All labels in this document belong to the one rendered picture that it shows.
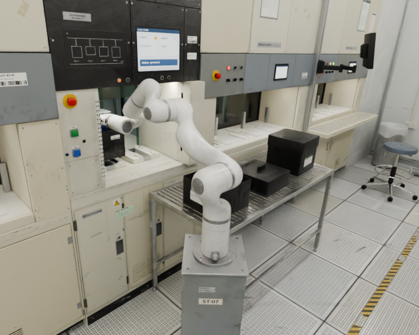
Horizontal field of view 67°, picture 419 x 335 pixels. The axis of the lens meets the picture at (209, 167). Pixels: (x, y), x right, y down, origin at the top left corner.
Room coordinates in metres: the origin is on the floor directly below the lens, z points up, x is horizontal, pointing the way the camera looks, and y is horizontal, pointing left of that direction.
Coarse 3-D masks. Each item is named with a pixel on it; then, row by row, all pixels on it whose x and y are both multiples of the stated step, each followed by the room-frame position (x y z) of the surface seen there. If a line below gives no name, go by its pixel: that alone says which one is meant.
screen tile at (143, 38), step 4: (140, 36) 1.73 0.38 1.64; (144, 36) 1.74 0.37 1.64; (148, 36) 1.76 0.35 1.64; (152, 36) 1.78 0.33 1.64; (140, 40) 1.73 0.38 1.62; (144, 40) 1.74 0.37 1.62; (148, 40) 1.76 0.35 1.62; (152, 40) 1.78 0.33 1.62; (156, 44) 1.80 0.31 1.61; (140, 48) 1.72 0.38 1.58; (156, 48) 1.80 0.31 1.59; (140, 52) 1.72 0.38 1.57; (144, 52) 1.74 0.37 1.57; (148, 52) 1.76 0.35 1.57; (152, 52) 1.78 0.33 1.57; (156, 52) 1.80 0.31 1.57; (140, 56) 1.72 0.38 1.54; (144, 56) 1.74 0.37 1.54; (148, 56) 1.76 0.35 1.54; (152, 56) 1.78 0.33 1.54; (156, 56) 1.80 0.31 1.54
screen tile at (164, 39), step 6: (162, 36) 1.83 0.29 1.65; (168, 36) 1.86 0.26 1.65; (174, 36) 1.89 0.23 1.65; (162, 42) 1.83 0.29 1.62; (168, 42) 1.86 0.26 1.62; (174, 42) 1.89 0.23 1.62; (174, 48) 1.89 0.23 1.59; (162, 54) 1.83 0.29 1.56; (168, 54) 1.86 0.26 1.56; (174, 54) 1.89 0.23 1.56
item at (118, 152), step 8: (104, 112) 1.83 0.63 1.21; (104, 136) 1.77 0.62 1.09; (112, 136) 1.80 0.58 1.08; (120, 136) 1.84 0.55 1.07; (104, 144) 1.76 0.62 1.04; (112, 144) 1.80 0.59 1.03; (120, 144) 1.84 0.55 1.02; (104, 152) 1.76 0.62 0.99; (112, 152) 1.80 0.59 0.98; (120, 152) 1.84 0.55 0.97; (104, 160) 1.76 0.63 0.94; (112, 160) 1.85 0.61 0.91
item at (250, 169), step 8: (256, 160) 2.11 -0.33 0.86; (248, 168) 1.94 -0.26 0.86; (256, 168) 1.95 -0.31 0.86; (264, 168) 1.96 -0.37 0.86; (272, 168) 1.97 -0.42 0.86; (280, 168) 1.98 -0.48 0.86; (248, 176) 1.83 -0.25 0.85; (256, 176) 1.82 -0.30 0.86; (264, 176) 1.82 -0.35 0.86; (272, 176) 1.83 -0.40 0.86; (280, 176) 1.85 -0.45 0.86; (288, 176) 1.93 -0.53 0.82; (256, 184) 1.79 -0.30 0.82; (264, 184) 1.75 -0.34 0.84; (272, 184) 1.78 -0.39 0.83; (280, 184) 1.86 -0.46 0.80; (288, 184) 1.94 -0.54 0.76; (256, 192) 1.78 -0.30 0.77; (264, 192) 1.75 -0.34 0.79; (272, 192) 1.79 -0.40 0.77
